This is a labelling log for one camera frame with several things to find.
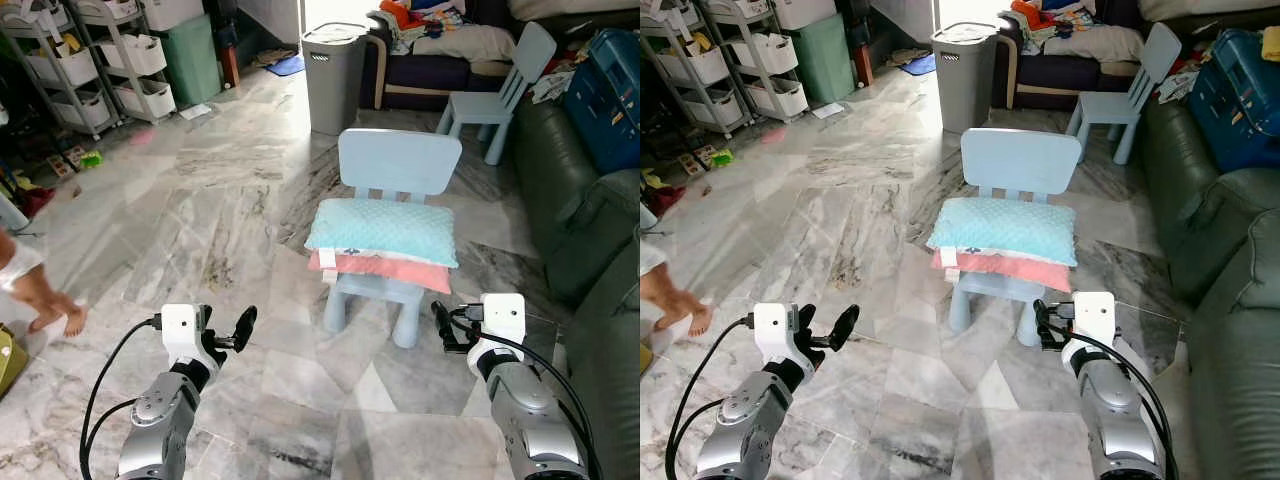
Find blue suitcase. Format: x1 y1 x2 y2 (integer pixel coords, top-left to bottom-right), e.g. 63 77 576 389
1188 28 1280 173
562 28 641 176

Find light blue child chair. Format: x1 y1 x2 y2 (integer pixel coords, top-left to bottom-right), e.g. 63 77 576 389
437 22 558 166
322 128 463 349
945 128 1083 347
1066 22 1183 166

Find green leather sofa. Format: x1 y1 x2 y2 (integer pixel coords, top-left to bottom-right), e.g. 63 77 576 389
1140 95 1280 480
513 95 641 480

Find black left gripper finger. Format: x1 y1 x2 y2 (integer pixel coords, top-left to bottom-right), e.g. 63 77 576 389
829 303 862 352
231 304 260 354

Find person's bare leg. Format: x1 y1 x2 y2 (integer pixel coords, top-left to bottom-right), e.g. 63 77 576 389
0 225 89 336
640 240 713 336

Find green storage box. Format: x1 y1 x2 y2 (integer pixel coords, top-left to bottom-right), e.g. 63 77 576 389
155 15 223 106
790 15 857 106

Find teal dotted pillow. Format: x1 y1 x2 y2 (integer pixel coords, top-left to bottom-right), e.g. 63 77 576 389
304 197 461 269
926 197 1079 268

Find pink pillow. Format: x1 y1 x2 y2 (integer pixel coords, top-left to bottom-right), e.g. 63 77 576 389
307 250 453 295
932 250 1073 294

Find dark navy sofa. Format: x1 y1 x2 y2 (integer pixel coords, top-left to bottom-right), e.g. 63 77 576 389
360 0 531 111
992 0 1151 111

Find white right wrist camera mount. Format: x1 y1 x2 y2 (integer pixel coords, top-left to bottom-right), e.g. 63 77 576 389
1071 291 1118 347
481 293 528 347

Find grey storage rack white bins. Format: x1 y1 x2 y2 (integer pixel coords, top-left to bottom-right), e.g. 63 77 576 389
640 0 738 139
0 0 113 139
700 0 810 121
70 0 177 123

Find red and yellow cloth heap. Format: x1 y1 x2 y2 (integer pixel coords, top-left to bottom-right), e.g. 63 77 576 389
0 170 56 217
640 168 687 216

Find white storage box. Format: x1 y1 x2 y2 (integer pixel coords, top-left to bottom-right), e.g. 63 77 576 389
140 0 206 31
770 0 839 31

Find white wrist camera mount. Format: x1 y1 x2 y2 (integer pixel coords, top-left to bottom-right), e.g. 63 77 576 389
160 304 212 367
481 293 528 347
1071 291 1118 347
753 302 802 364

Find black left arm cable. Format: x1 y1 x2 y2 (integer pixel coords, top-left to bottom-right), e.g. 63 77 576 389
664 316 757 480
79 317 163 480

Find pile of clothes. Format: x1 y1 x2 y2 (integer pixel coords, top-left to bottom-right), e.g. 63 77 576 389
378 0 517 64
1008 0 1147 64

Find yellow bag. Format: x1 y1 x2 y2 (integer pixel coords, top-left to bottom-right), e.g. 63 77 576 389
0 325 29 401

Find grey laundry bin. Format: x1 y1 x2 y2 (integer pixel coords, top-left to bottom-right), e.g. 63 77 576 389
301 22 369 136
931 22 999 134

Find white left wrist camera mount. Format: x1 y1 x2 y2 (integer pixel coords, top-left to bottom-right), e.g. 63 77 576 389
753 302 802 364
160 304 212 367

